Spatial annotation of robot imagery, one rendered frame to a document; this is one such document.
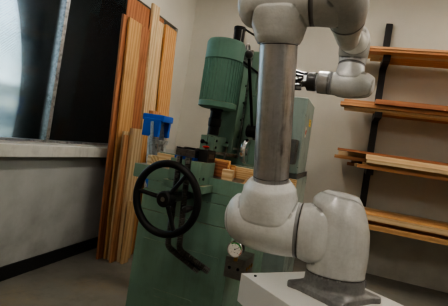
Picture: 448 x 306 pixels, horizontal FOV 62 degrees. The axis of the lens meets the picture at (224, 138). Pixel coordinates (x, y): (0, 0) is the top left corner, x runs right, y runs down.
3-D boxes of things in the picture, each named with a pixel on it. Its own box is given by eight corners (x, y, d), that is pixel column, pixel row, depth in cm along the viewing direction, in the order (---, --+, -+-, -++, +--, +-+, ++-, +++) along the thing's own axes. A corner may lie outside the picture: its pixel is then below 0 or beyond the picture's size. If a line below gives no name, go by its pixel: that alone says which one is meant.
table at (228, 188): (119, 176, 156) (121, 162, 156) (157, 174, 184) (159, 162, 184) (255, 206, 133) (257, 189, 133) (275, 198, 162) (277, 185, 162)
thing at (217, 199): (147, 188, 162) (148, 179, 162) (171, 185, 181) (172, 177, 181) (231, 207, 147) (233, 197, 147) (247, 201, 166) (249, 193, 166)
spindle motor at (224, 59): (191, 104, 165) (201, 35, 165) (207, 109, 181) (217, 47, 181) (227, 108, 158) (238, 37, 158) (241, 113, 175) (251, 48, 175)
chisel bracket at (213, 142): (198, 153, 166) (201, 134, 166) (211, 153, 179) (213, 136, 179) (213, 155, 163) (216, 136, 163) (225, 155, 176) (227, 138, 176)
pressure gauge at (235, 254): (225, 260, 140) (228, 239, 140) (228, 258, 143) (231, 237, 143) (240, 265, 137) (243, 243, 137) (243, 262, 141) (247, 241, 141)
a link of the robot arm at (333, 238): (367, 287, 90) (376, 197, 91) (292, 271, 96) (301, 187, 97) (365, 271, 105) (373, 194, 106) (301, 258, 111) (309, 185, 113)
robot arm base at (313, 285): (391, 301, 99) (393, 280, 100) (338, 311, 87) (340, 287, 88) (337, 279, 115) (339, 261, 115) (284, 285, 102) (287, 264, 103)
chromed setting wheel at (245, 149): (236, 163, 172) (240, 137, 172) (245, 163, 183) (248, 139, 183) (242, 165, 171) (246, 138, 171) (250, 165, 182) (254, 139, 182)
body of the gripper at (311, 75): (314, 95, 146) (291, 93, 149) (319, 86, 152) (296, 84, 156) (315, 77, 142) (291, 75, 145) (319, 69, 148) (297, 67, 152)
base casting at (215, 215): (139, 207, 162) (142, 187, 163) (196, 196, 216) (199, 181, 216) (233, 231, 146) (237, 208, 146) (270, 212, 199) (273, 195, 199)
